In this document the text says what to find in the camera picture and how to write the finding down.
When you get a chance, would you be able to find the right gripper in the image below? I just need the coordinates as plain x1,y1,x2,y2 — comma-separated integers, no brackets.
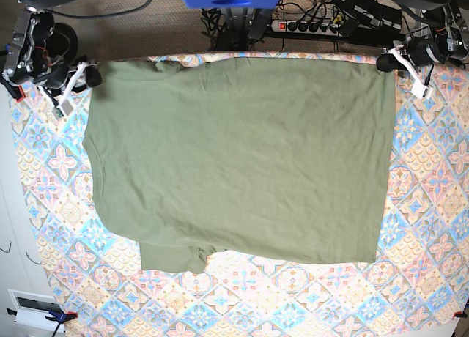
34,65,102,94

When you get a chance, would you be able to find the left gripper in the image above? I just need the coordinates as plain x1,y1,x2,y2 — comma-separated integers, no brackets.
376,38,446,73

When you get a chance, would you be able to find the green t-shirt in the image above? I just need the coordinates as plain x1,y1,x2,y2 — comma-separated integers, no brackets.
83,57,395,273

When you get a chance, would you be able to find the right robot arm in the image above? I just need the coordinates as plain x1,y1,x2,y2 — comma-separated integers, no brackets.
1,11,102,99

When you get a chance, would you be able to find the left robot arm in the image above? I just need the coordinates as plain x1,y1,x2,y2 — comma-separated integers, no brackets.
392,0,468,69

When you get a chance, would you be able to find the blue orange clamp upper left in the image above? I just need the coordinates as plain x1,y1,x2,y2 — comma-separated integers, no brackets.
0,77,25,102

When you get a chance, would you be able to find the blue orange clamp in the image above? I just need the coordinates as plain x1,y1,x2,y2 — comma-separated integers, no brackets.
0,77,25,102
6,307,78,337

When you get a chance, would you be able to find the white power strip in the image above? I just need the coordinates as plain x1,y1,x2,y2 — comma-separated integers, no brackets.
270,20,341,37

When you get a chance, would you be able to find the blue orange clamp lower left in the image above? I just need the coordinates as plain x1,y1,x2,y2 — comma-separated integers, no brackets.
6,307,78,337

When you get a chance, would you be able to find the orange clamp lower right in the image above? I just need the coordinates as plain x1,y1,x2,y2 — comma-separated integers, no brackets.
454,311,468,319

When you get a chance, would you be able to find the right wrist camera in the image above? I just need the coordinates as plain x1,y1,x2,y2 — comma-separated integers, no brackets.
53,100,73,119

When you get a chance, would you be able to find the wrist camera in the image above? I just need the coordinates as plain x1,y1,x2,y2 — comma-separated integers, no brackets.
53,100,73,119
411,81,433,100

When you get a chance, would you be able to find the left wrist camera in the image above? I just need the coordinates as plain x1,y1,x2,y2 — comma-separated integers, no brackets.
411,81,433,100

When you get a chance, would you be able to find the white wall box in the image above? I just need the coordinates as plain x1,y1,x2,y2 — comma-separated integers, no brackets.
7,289,62,333

